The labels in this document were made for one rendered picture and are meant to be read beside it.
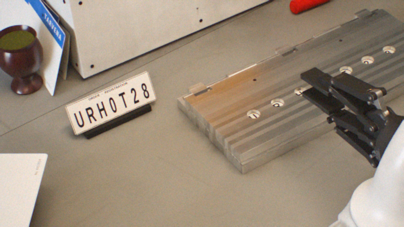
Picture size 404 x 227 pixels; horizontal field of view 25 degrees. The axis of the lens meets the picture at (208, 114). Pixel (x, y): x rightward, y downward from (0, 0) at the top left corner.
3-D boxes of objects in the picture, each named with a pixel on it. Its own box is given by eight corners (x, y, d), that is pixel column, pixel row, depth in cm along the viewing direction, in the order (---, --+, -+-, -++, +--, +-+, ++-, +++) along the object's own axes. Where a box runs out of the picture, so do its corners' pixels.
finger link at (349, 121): (394, 129, 129) (396, 137, 130) (346, 106, 139) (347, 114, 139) (373, 140, 128) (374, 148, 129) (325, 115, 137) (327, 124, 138)
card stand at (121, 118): (87, 140, 156) (85, 128, 155) (76, 125, 159) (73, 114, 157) (152, 111, 161) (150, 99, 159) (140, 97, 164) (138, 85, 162)
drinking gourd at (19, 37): (18, 66, 173) (6, 19, 165) (58, 75, 170) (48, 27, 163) (-5, 94, 167) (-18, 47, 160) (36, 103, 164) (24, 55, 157)
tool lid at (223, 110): (240, 163, 147) (240, 155, 146) (180, 100, 159) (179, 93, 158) (445, 61, 163) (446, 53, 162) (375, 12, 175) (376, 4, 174)
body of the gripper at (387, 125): (391, 138, 120) (346, 108, 127) (392, 187, 125) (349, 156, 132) (433, 115, 123) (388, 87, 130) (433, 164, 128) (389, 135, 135)
